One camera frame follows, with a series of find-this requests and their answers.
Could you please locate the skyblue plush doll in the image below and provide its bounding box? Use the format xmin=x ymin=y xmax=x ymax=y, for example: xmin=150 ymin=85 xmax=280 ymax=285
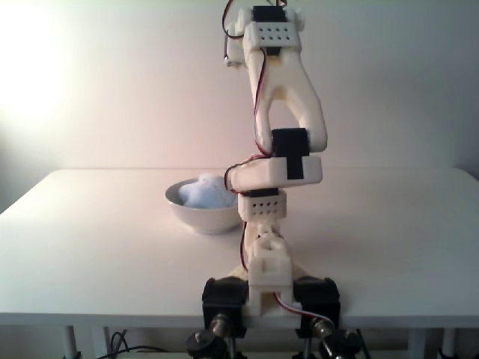
xmin=178 ymin=172 xmax=240 ymax=209

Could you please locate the black table clamp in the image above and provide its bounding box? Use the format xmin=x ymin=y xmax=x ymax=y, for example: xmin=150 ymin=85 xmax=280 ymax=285
xmin=201 ymin=276 xmax=251 ymax=359
xmin=293 ymin=275 xmax=342 ymax=359

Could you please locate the black cable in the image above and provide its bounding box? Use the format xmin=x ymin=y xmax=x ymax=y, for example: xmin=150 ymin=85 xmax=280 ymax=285
xmin=97 ymin=330 xmax=168 ymax=359

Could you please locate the white ceramic bowl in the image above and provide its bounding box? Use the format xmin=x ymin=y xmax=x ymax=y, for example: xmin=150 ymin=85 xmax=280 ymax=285
xmin=165 ymin=177 xmax=243 ymax=236

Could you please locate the white table leg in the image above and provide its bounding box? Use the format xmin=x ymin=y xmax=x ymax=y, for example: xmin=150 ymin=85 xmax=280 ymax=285
xmin=438 ymin=328 xmax=462 ymax=359
xmin=63 ymin=325 xmax=82 ymax=359
xmin=406 ymin=328 xmax=428 ymax=359

